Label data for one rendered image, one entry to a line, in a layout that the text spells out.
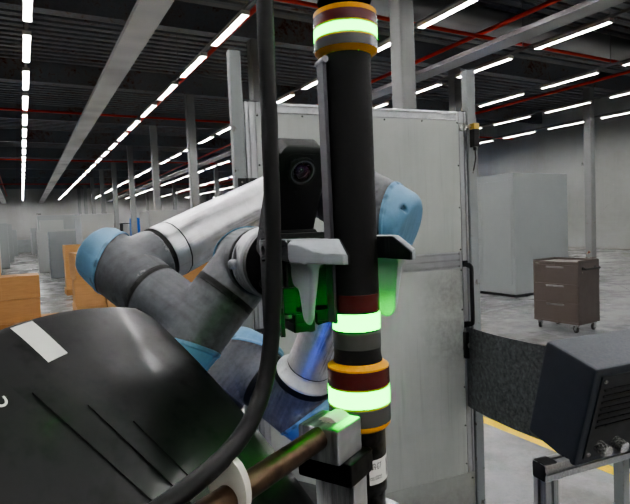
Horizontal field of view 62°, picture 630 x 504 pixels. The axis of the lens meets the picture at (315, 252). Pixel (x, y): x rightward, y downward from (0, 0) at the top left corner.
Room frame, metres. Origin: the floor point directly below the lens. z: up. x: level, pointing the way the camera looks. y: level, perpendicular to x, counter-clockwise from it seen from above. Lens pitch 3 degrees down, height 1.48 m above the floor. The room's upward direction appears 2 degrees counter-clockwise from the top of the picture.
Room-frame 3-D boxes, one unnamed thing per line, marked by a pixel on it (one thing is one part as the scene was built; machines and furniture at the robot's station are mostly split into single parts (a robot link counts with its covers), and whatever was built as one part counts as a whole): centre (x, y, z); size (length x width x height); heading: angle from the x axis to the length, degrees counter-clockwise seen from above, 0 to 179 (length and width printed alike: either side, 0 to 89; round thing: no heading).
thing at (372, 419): (0.37, -0.03, 1.35); 0.04 x 0.04 x 0.01
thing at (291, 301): (0.47, 0.02, 1.44); 0.12 x 0.08 x 0.09; 22
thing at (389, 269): (0.38, -0.05, 1.44); 0.09 x 0.03 x 0.06; 32
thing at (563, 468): (0.94, -0.48, 1.04); 0.24 x 0.03 x 0.03; 112
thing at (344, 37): (0.37, -0.03, 1.60); 0.04 x 0.04 x 0.01
